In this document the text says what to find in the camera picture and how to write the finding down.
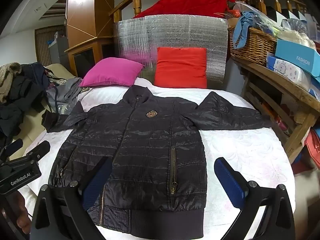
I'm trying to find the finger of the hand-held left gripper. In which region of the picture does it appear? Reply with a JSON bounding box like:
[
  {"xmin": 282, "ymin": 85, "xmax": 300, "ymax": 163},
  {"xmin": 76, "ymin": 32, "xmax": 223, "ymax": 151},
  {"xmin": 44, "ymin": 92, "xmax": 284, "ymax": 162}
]
[
  {"xmin": 15, "ymin": 141, "xmax": 51, "ymax": 165},
  {"xmin": 0, "ymin": 139, "xmax": 24, "ymax": 156}
]

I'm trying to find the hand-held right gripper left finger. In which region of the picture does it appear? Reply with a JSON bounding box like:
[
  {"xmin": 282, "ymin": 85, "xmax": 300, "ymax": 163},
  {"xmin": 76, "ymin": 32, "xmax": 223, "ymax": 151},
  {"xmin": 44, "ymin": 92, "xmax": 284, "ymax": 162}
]
[{"xmin": 31, "ymin": 156, "xmax": 114, "ymax": 240}]

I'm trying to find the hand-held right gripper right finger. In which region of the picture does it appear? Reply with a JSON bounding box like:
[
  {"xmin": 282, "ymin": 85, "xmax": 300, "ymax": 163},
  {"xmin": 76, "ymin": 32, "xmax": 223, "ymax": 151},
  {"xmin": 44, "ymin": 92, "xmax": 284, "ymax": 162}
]
[{"xmin": 214, "ymin": 157, "xmax": 297, "ymax": 240}]

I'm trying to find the black puffer jacket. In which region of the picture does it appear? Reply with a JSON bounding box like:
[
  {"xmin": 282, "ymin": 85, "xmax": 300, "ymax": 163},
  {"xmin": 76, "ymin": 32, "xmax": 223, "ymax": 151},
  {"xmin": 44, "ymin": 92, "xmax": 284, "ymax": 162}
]
[{"xmin": 41, "ymin": 86, "xmax": 272, "ymax": 238}]

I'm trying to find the pile of dark clothes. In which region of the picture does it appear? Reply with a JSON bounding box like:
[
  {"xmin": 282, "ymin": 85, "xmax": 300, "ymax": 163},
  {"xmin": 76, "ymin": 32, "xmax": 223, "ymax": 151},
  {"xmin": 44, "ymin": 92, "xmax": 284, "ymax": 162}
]
[{"xmin": 0, "ymin": 62, "xmax": 50, "ymax": 135}]

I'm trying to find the person's left hand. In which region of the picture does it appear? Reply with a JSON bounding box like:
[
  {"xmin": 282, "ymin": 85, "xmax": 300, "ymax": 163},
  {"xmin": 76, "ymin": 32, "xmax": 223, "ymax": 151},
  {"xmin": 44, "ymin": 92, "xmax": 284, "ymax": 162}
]
[{"xmin": 0, "ymin": 192, "xmax": 32, "ymax": 235}]

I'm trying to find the white bed blanket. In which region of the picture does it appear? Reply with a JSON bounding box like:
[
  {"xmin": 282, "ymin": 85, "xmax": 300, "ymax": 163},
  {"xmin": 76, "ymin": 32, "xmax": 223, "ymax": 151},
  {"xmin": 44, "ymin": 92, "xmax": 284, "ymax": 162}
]
[{"xmin": 19, "ymin": 76, "xmax": 295, "ymax": 240}]

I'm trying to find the grey garment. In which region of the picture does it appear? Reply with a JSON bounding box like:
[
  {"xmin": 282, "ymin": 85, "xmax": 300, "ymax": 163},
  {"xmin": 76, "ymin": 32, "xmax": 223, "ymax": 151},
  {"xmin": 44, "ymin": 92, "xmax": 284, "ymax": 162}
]
[{"xmin": 46, "ymin": 77, "xmax": 83, "ymax": 115}]

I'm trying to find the beige sofa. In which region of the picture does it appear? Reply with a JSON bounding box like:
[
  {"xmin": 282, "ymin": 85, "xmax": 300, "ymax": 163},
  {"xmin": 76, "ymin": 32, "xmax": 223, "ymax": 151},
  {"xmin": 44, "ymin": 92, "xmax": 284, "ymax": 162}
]
[{"xmin": 15, "ymin": 64, "xmax": 78, "ymax": 155}]

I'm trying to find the red bag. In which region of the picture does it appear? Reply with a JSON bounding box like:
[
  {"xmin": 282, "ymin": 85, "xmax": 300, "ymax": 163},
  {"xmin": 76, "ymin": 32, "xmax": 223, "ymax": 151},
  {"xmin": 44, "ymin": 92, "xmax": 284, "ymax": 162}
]
[{"xmin": 306, "ymin": 130, "xmax": 320, "ymax": 168}]

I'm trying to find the grey storage cabinet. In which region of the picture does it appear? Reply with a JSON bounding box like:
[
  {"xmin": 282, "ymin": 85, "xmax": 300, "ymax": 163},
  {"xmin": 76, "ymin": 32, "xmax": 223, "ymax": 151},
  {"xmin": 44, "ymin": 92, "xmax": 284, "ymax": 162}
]
[{"xmin": 49, "ymin": 31, "xmax": 69, "ymax": 68}]

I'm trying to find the magenta pillow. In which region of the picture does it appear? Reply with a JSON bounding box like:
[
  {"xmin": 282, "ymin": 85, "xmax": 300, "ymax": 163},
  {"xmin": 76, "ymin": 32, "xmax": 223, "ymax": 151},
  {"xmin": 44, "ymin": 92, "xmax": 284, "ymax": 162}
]
[{"xmin": 79, "ymin": 57, "xmax": 144, "ymax": 88}]

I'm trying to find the wooden side table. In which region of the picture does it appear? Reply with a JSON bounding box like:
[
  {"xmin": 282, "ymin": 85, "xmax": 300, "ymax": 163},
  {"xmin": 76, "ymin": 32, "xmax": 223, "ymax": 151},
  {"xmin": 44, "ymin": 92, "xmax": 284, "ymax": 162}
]
[{"xmin": 230, "ymin": 54, "xmax": 320, "ymax": 158}]

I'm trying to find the red pillow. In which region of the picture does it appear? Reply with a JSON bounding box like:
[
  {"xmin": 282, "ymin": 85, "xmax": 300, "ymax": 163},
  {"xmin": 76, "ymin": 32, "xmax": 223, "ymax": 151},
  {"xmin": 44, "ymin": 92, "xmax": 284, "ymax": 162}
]
[{"xmin": 154, "ymin": 47, "xmax": 208, "ymax": 89}]

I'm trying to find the white printed tissue packet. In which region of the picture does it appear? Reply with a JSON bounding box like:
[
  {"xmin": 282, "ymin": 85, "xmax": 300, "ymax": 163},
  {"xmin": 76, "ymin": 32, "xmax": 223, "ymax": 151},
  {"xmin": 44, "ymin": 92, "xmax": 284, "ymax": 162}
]
[{"xmin": 266, "ymin": 56, "xmax": 312, "ymax": 90}]

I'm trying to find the wicker basket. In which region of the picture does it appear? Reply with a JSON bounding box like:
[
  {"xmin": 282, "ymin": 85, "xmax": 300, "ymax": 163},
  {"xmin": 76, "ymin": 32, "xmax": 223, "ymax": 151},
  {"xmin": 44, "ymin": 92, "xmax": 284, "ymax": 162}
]
[{"xmin": 229, "ymin": 26, "xmax": 278, "ymax": 65}]

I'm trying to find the blue cardboard box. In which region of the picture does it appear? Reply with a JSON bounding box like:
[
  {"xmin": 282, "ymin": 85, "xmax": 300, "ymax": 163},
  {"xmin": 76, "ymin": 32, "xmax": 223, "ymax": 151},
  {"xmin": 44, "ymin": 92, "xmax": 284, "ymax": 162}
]
[{"xmin": 275, "ymin": 39, "xmax": 320, "ymax": 77}]

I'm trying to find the wooden cabinet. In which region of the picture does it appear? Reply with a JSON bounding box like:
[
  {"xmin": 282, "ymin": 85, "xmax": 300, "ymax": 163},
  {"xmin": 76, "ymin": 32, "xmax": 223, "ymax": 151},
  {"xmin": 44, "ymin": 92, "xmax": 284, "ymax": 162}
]
[{"xmin": 64, "ymin": 0, "xmax": 115, "ymax": 78}]

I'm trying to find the light blue cloth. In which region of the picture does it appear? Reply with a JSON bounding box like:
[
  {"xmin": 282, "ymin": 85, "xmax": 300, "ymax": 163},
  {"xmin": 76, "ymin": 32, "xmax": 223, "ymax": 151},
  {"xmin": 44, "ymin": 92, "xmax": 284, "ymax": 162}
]
[{"xmin": 234, "ymin": 11, "xmax": 263, "ymax": 49}]

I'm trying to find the silver foil insulation mat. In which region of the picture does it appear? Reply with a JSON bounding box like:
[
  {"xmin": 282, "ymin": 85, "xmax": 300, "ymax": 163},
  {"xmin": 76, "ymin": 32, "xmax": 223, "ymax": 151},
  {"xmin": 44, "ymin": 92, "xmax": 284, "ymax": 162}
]
[{"xmin": 114, "ymin": 14, "xmax": 229, "ymax": 90}]

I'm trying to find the clear plastic bag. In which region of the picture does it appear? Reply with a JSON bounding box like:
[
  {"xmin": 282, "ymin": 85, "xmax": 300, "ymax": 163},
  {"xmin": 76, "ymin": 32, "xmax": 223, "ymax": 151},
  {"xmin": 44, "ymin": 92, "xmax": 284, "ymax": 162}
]
[{"xmin": 281, "ymin": 19, "xmax": 317, "ymax": 50}]

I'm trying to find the wooden stair railing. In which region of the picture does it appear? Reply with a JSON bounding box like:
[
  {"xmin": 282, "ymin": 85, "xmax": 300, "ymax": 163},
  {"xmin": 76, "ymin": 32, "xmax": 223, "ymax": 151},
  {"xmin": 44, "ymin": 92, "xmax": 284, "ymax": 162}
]
[{"xmin": 109, "ymin": 0, "xmax": 308, "ymax": 23}]

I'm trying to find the red blanket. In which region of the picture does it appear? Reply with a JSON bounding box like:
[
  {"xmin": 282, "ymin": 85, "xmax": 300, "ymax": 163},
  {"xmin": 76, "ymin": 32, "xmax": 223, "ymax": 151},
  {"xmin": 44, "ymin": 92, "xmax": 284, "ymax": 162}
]
[{"xmin": 134, "ymin": 0, "xmax": 237, "ymax": 19}]

